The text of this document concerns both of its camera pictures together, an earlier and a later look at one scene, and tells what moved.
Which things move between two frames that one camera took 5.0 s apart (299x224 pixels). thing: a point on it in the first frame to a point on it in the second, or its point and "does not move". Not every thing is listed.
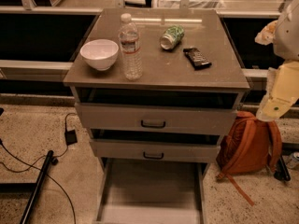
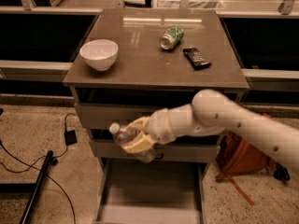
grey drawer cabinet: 154,137 does not move
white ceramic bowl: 101,54 does not move
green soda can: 171,37 does not move
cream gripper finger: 266,35 to 139,146
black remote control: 195,57 does not move
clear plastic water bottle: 130,47 to 149,156
